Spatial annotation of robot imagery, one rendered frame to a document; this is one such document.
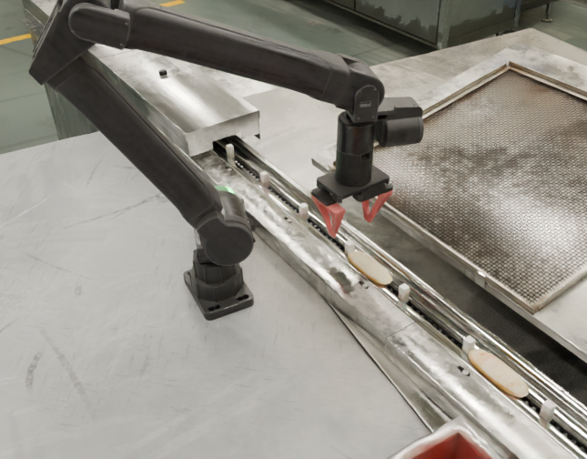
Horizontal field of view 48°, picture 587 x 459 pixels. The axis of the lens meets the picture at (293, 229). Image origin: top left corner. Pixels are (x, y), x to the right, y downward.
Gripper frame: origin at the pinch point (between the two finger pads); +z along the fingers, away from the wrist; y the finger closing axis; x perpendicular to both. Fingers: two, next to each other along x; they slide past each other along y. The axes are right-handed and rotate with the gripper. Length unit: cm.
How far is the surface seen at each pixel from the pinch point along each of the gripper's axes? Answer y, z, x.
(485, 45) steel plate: 95, 8, 57
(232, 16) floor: 165, 91, 340
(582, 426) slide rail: 2.9, 6.1, -45.2
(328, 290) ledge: -8.2, 6.9, -5.2
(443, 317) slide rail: 2.5, 6.4, -20.5
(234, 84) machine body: 23, 10, 80
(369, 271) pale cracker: -0.5, 5.7, -6.3
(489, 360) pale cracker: 0.8, 5.3, -31.0
